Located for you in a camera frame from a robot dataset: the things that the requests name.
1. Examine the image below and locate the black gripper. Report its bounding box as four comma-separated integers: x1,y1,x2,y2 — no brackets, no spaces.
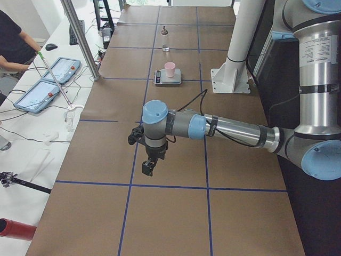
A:
142,142,168,177

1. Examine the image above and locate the pink plastic cup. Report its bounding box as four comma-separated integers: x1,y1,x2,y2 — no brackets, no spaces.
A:
164,62,176,78

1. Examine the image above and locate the clear glass sauce dispenser bottle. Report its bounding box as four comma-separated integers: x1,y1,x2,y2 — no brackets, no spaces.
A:
160,26,170,52

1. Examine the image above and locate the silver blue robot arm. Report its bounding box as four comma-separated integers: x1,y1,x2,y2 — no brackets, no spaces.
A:
140,1,340,180

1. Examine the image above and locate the silver digital kitchen scale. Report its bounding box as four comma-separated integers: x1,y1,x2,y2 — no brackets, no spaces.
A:
153,68,182,86

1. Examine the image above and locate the reacher stick with green tip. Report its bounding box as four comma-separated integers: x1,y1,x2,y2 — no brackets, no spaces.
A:
37,51,73,110

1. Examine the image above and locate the upper blue teach pendant tablet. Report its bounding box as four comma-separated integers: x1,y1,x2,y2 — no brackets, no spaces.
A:
51,57,81,85

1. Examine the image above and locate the blue teach pendant tablet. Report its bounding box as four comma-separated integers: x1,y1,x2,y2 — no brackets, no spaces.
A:
51,57,81,85
14,80,60,114

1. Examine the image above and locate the lower blue teach pendant tablet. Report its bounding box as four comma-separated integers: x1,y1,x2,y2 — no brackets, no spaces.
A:
14,80,60,114

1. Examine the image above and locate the black tripod rod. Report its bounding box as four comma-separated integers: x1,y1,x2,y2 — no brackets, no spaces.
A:
1,172,52,194

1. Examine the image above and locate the black keyboard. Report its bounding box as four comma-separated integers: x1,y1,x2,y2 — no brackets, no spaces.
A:
69,20,85,45

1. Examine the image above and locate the red cylinder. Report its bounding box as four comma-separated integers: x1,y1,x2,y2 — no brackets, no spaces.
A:
1,218,37,241

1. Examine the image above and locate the black computer mouse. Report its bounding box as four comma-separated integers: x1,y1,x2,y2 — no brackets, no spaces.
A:
45,43,58,51

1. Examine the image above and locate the seated person in black shirt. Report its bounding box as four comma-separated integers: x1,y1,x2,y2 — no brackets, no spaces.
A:
1,11,42,78

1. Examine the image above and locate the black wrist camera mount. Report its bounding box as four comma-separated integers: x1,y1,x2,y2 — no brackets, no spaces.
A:
127,125,145,146

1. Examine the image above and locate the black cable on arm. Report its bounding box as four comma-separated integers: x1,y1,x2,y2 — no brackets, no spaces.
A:
166,89,302,147

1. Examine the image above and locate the white camera pole with base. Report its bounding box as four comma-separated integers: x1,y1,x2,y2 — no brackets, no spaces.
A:
211,0,265,93

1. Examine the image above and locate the aluminium frame post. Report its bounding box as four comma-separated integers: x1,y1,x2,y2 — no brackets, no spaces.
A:
61,0,100,81

